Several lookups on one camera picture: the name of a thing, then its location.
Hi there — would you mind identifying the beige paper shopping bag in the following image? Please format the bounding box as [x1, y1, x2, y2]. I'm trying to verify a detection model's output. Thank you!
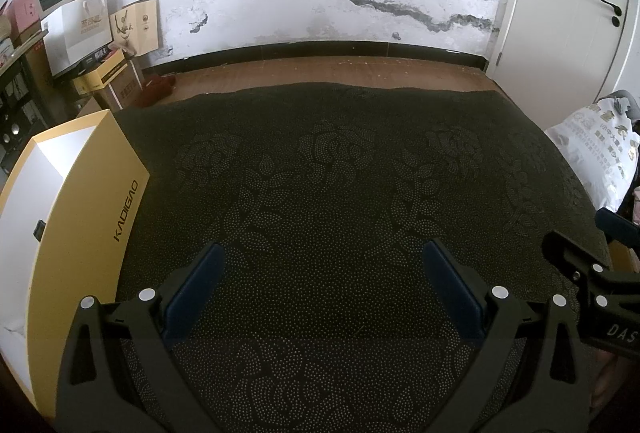
[108, 0, 161, 56]

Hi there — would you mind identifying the black door handle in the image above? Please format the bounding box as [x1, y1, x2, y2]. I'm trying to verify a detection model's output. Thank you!
[598, 0, 624, 26]

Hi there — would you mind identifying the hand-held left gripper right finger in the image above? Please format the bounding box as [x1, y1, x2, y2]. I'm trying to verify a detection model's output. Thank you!
[422, 238, 589, 433]

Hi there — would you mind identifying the dark floral blanket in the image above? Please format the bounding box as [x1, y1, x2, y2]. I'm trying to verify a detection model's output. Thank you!
[30, 81, 614, 433]

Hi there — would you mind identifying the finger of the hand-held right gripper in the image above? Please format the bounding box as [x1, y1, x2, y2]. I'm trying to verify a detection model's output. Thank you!
[595, 207, 640, 250]
[543, 229, 609, 287]

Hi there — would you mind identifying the person's right hand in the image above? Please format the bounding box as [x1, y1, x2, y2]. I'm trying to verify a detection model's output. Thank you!
[592, 352, 640, 416]

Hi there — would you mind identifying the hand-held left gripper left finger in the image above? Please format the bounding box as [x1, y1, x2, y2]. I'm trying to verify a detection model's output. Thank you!
[55, 242, 226, 433]

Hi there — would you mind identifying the red cloth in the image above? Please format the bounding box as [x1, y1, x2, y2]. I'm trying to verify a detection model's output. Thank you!
[137, 75, 177, 109]

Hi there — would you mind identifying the yellow cardboard box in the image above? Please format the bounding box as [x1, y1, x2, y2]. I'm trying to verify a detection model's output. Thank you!
[0, 109, 151, 420]

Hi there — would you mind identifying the white printed plastic bag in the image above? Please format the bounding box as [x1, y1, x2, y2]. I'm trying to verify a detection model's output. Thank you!
[543, 95, 640, 214]

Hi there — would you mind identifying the brown cardboard box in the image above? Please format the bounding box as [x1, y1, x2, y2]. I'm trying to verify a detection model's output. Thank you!
[607, 238, 640, 275]

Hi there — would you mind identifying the white paper shopping bag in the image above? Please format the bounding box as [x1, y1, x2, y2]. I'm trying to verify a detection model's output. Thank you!
[42, 0, 114, 79]

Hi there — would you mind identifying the brown cardboard carton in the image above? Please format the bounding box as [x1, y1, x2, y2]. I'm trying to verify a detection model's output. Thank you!
[94, 60, 146, 112]

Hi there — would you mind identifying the black flat box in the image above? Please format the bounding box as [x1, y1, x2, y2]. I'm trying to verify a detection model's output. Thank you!
[79, 47, 115, 65]

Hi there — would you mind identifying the yellow carton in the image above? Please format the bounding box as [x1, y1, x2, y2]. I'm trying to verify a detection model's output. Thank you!
[72, 48, 129, 96]

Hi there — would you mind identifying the pink box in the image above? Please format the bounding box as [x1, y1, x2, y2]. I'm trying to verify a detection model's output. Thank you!
[4, 0, 44, 40]

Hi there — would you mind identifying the black shelf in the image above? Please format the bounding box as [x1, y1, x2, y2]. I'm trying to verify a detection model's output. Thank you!
[0, 47, 57, 174]

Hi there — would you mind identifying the grey clip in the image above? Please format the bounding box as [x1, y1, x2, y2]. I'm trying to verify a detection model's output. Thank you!
[607, 88, 640, 120]

